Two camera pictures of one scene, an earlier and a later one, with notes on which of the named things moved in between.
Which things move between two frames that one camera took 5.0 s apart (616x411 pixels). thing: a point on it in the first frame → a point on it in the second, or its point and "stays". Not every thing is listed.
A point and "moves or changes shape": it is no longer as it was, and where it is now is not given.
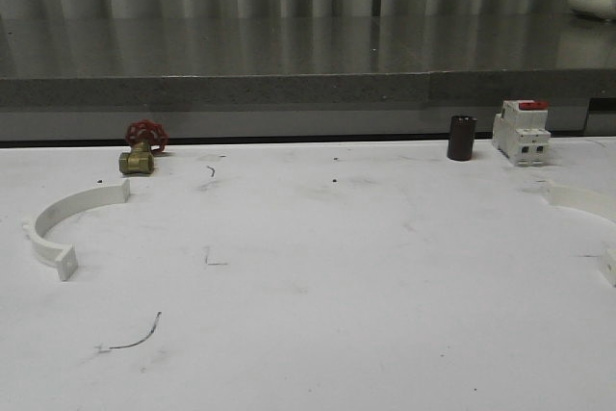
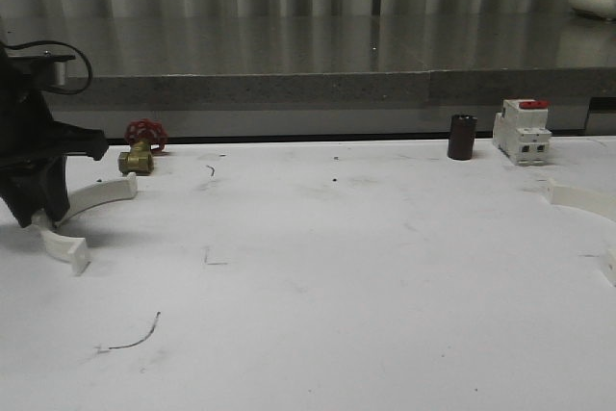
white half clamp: x=593 y=201 stays
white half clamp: x=61 y=207 moves or changes shape
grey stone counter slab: x=301 y=75 stays
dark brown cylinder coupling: x=461 y=138 stays
